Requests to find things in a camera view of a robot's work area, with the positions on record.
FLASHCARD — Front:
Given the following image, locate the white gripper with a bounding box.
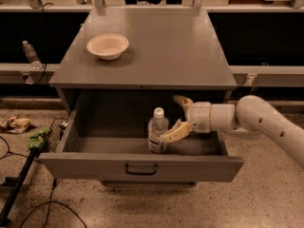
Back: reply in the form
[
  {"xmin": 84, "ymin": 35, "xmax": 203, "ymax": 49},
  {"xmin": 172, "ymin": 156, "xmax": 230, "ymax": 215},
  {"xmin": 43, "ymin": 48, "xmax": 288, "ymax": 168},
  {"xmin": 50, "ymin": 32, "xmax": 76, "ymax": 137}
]
[{"xmin": 160, "ymin": 95, "xmax": 211, "ymax": 143}]

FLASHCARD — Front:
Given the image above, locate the clear plastic water bottle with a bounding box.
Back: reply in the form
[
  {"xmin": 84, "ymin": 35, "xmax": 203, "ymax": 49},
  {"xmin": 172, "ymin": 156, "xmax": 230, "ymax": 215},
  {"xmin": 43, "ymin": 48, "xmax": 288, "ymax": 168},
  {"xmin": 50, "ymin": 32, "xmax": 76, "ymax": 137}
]
[{"xmin": 148, "ymin": 107, "xmax": 169, "ymax": 153}]

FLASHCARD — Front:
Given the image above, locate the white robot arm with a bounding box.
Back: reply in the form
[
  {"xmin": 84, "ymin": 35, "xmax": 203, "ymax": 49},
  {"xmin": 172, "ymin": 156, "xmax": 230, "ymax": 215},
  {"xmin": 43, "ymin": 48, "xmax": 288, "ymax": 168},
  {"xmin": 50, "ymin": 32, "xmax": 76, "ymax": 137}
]
[{"xmin": 160, "ymin": 95, "xmax": 304, "ymax": 166}]

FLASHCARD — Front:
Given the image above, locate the open grey top drawer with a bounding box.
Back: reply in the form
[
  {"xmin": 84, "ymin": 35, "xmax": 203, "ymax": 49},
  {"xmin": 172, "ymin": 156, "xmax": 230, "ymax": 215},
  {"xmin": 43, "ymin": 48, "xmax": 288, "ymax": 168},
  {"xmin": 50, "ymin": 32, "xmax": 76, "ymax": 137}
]
[{"xmin": 40, "ymin": 90, "xmax": 244, "ymax": 183}]

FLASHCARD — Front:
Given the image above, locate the small clear bottle on ledge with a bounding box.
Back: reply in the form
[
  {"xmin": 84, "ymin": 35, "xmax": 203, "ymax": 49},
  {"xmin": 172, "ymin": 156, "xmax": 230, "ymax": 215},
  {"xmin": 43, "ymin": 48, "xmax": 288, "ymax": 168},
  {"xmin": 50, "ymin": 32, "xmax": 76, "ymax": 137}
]
[{"xmin": 23, "ymin": 41, "xmax": 43, "ymax": 69}]

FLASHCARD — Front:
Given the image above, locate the grey metal cabinet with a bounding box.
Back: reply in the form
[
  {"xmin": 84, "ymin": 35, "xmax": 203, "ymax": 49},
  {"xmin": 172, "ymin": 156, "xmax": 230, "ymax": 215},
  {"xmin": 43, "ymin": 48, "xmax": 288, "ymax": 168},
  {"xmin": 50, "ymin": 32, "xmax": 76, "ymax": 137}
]
[{"xmin": 49, "ymin": 6, "xmax": 237, "ymax": 111}]

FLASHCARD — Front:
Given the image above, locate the white paper bowl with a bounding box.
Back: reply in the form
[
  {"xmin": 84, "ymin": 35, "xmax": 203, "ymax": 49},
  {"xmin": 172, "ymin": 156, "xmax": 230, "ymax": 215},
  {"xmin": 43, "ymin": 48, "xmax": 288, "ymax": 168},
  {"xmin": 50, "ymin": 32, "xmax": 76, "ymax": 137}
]
[{"xmin": 86, "ymin": 33, "xmax": 129, "ymax": 61}]

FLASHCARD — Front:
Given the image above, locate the black pole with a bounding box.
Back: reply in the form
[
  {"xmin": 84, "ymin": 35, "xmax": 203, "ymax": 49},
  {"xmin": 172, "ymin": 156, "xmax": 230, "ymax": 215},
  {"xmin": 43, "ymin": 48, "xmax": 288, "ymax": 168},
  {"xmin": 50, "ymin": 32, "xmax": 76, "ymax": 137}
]
[{"xmin": 0, "ymin": 148, "xmax": 40, "ymax": 228}]

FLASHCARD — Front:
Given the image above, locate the metal bracket under ledge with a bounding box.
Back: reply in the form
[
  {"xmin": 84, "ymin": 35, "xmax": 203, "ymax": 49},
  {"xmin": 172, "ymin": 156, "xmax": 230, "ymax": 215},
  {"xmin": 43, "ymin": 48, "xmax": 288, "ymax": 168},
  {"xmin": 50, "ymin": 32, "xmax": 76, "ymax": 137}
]
[{"xmin": 243, "ymin": 73, "xmax": 257, "ymax": 86}]

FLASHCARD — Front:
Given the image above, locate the black drawer handle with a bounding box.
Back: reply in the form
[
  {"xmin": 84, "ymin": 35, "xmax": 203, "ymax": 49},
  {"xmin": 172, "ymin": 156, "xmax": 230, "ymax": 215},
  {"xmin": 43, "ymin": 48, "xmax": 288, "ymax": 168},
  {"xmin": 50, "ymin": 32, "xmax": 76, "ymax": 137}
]
[{"xmin": 124, "ymin": 163, "xmax": 158, "ymax": 176}]

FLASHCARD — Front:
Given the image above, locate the black wire mesh basket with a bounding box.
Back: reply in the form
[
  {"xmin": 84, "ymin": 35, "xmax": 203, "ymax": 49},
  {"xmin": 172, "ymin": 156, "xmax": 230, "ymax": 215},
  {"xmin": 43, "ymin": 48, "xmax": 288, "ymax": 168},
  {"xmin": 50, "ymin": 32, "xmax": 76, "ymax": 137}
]
[{"xmin": 45, "ymin": 118, "xmax": 68, "ymax": 152}]

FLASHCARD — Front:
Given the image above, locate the black floor cable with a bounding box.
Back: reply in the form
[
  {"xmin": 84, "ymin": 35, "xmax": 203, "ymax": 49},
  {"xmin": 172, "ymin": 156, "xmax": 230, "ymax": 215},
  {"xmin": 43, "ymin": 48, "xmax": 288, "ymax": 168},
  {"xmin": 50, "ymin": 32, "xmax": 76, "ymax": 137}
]
[{"xmin": 18, "ymin": 178, "xmax": 87, "ymax": 228}]

